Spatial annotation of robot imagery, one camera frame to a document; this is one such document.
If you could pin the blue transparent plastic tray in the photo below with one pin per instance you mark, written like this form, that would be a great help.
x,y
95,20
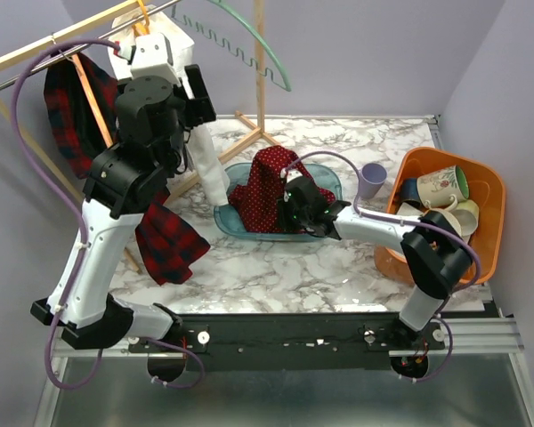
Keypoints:
x,y
227,218

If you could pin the red plaid shirt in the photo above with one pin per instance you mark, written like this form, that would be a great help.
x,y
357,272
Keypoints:
x,y
84,115

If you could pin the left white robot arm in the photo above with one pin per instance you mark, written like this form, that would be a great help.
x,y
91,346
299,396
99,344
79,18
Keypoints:
x,y
125,192

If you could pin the white square plate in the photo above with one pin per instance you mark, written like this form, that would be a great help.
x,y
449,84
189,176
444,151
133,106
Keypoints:
x,y
409,212

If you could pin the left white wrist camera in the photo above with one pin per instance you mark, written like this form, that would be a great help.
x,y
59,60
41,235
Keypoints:
x,y
150,56

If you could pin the dark blue cup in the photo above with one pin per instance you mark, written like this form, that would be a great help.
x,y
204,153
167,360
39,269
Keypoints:
x,y
408,192

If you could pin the red polka dot skirt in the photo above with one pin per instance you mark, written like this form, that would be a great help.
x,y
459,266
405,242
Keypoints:
x,y
278,173

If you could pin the orange plastic bin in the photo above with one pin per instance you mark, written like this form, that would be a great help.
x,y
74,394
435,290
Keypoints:
x,y
486,189

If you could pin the white shirt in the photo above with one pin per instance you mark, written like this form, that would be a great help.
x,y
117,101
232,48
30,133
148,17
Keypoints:
x,y
201,151

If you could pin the cream green mug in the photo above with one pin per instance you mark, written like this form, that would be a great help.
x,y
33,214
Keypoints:
x,y
467,214

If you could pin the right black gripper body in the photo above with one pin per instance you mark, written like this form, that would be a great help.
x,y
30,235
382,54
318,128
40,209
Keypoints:
x,y
290,218

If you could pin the yellow plastic hanger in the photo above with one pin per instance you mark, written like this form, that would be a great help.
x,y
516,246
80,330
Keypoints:
x,y
142,27

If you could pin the wooden hanger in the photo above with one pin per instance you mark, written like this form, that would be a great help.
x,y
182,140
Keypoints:
x,y
88,91

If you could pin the floral ceramic mug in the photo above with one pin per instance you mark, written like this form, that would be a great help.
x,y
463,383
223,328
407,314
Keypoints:
x,y
443,188

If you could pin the black mounting rail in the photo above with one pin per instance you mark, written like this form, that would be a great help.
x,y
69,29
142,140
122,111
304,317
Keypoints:
x,y
240,342

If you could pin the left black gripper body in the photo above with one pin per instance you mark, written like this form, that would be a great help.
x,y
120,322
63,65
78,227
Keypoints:
x,y
199,108

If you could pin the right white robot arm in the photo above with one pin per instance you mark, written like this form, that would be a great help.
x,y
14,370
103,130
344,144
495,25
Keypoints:
x,y
436,255

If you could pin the purple plastic cup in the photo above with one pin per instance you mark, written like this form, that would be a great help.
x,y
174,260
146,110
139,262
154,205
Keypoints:
x,y
372,178

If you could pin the wooden clothes rack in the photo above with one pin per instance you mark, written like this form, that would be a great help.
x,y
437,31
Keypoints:
x,y
258,63

